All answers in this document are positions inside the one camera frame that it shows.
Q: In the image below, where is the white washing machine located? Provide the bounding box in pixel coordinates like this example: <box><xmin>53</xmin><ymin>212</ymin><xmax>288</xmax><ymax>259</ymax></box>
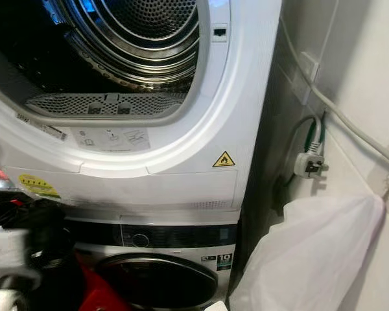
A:
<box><xmin>64</xmin><ymin>209</ymin><xmax>241</xmax><ymax>311</ymax></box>

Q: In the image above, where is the yellow oval sticker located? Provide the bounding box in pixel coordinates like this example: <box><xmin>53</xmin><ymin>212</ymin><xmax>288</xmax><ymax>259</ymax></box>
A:
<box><xmin>18</xmin><ymin>174</ymin><xmax>61</xmax><ymax>199</ymax></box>

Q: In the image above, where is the white barcode label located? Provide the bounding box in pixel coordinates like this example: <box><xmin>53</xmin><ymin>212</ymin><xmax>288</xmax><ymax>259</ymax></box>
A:
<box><xmin>16</xmin><ymin>112</ymin><xmax>63</xmax><ymax>141</ymax></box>

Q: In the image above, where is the grey lint filter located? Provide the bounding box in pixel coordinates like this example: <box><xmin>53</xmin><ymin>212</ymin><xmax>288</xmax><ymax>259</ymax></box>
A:
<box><xmin>25</xmin><ymin>92</ymin><xmax>187</xmax><ymax>119</ymax></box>

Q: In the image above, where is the white instruction label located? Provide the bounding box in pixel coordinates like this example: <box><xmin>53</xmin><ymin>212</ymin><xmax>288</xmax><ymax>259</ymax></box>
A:
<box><xmin>70</xmin><ymin>126</ymin><xmax>152</xmax><ymax>153</ymax></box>

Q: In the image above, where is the round washer dial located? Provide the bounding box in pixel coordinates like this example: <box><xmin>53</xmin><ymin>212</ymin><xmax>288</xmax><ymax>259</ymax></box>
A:
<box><xmin>132</xmin><ymin>233</ymin><xmax>150</xmax><ymax>249</ymax></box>

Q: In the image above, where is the red garment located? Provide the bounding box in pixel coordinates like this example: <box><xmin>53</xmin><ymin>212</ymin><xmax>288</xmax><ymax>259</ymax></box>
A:
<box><xmin>77</xmin><ymin>262</ymin><xmax>125</xmax><ymax>311</ymax></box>

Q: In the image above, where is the steel dryer drum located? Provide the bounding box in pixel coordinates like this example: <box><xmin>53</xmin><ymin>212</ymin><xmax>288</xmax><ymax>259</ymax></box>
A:
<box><xmin>47</xmin><ymin>0</ymin><xmax>201</xmax><ymax>89</ymax></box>

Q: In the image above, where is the white tumble dryer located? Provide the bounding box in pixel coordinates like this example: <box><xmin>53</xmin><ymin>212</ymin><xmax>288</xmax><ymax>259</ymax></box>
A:
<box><xmin>0</xmin><ymin>0</ymin><xmax>283</xmax><ymax>214</ymax></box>

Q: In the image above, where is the dark round washer door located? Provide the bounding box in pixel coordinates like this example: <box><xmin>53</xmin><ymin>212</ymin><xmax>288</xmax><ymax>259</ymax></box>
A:
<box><xmin>93</xmin><ymin>252</ymin><xmax>220</xmax><ymax>311</ymax></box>

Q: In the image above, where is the yellow triangle warning sticker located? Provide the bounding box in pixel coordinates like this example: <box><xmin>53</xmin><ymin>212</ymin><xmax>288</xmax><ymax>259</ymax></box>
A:
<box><xmin>213</xmin><ymin>150</ymin><xmax>236</xmax><ymax>168</ymax></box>

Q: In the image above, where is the washer warranty sticker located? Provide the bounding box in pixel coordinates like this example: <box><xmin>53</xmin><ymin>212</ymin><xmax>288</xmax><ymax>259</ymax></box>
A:
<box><xmin>200</xmin><ymin>253</ymin><xmax>233</xmax><ymax>271</ymax></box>

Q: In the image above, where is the white power plug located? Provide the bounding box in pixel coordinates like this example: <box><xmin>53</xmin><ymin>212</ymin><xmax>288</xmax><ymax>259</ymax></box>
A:
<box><xmin>293</xmin><ymin>151</ymin><xmax>327</xmax><ymax>179</ymax></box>

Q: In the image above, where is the white translucent laundry bag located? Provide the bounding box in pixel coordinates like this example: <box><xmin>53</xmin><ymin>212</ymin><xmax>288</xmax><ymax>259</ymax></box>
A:
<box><xmin>228</xmin><ymin>192</ymin><xmax>387</xmax><ymax>311</ymax></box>

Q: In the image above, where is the thin grey plug cable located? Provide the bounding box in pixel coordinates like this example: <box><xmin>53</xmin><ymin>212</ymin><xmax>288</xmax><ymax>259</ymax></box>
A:
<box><xmin>276</xmin><ymin>113</ymin><xmax>326</xmax><ymax>194</ymax></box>

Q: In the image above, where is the white wall socket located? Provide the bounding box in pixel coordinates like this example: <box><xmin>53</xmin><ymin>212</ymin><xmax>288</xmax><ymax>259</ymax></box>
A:
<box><xmin>290</xmin><ymin>51</ymin><xmax>320</xmax><ymax>105</ymax></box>

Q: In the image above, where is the thick grey cable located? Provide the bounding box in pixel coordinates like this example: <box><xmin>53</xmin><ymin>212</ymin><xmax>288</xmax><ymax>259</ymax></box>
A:
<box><xmin>279</xmin><ymin>18</ymin><xmax>389</xmax><ymax>173</ymax></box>

